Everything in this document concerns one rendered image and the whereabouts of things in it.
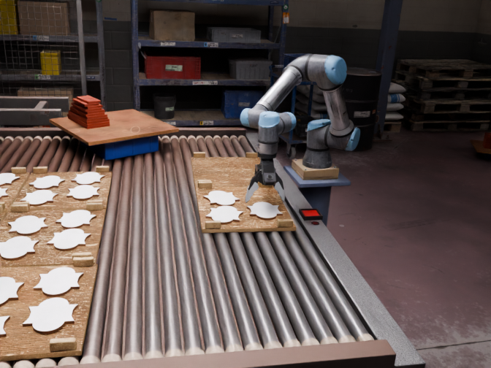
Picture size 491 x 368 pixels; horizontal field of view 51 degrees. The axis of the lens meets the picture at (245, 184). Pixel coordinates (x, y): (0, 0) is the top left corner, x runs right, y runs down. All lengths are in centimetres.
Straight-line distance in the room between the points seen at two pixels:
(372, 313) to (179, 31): 527
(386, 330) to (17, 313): 98
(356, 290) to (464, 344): 159
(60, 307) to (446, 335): 226
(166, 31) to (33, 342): 532
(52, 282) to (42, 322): 18
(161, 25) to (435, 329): 460
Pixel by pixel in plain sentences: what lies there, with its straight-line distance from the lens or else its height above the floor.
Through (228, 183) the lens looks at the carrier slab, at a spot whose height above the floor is 94.
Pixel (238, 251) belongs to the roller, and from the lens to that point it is 177.
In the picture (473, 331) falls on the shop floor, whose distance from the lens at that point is 329.
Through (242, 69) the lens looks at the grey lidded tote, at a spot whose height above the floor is 77.
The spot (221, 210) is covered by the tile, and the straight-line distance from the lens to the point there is 200.
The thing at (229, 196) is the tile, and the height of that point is 95.
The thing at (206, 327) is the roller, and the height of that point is 92.
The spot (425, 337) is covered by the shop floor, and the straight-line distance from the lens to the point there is 313.
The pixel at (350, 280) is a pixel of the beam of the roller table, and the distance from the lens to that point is 168.
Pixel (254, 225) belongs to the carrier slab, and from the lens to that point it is 192.
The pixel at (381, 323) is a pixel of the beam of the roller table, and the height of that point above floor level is 92.
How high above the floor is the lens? 177
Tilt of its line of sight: 21 degrees down
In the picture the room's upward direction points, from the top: 3 degrees clockwise
